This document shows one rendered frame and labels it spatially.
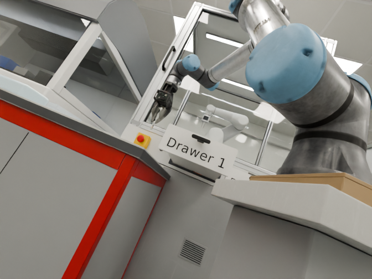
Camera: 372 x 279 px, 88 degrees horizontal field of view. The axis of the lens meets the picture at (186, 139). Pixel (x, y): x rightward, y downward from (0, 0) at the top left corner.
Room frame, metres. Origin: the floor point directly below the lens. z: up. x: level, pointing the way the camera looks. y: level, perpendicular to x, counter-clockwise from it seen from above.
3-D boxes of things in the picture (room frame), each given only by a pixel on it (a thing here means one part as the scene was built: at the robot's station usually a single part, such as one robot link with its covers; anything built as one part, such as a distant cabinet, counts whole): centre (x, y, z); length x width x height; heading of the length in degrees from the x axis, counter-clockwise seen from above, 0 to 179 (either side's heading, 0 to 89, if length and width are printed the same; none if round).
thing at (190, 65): (0.83, 0.12, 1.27); 0.11 x 0.11 x 0.08; 26
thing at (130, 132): (1.51, -0.22, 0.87); 1.02 x 0.95 x 0.14; 81
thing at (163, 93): (0.90, 0.18, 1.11); 0.09 x 0.08 x 0.12; 167
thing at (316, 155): (0.34, -0.26, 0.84); 0.15 x 0.15 x 0.10
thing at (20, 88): (0.62, 0.56, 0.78); 0.15 x 0.10 x 0.04; 78
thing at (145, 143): (1.08, 0.22, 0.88); 0.07 x 0.05 x 0.07; 81
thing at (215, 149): (0.72, -0.06, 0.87); 0.29 x 0.02 x 0.11; 81
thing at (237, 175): (0.99, -0.42, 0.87); 0.29 x 0.02 x 0.11; 81
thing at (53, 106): (0.80, 0.52, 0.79); 0.13 x 0.09 x 0.05; 158
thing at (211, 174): (0.93, -0.09, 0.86); 0.40 x 0.26 x 0.06; 171
